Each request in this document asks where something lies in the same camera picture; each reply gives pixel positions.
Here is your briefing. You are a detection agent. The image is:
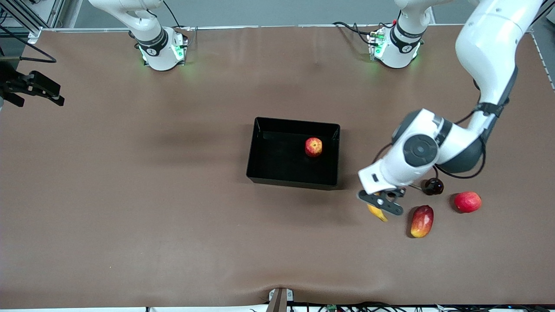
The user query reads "black plastic box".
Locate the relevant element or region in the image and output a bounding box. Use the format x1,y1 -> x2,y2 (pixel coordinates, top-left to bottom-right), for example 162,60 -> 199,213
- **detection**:
246,117 -> 341,191

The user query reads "red yellow mango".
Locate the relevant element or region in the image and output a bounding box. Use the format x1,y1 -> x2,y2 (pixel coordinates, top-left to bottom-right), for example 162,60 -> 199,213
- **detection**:
410,205 -> 434,238

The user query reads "red yellow apple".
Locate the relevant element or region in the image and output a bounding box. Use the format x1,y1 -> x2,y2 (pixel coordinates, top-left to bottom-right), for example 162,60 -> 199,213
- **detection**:
305,137 -> 323,157

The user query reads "brown table mat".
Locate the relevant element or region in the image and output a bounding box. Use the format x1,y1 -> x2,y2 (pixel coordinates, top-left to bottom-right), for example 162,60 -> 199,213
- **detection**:
0,25 -> 555,306

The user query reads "grey camera stand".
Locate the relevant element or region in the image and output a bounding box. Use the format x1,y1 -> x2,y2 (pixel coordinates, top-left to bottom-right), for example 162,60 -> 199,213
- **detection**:
266,287 -> 294,312

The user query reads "dark purple plum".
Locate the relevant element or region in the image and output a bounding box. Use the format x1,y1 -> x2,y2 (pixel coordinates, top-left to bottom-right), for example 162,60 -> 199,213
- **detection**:
421,178 -> 444,195

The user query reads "aluminium frame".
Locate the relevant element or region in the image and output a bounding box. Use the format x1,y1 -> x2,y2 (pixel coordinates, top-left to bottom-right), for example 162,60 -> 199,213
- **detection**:
0,0 -> 65,39

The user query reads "yellow banana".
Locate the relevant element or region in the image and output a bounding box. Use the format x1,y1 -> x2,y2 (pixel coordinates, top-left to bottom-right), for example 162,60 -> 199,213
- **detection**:
368,191 -> 389,222

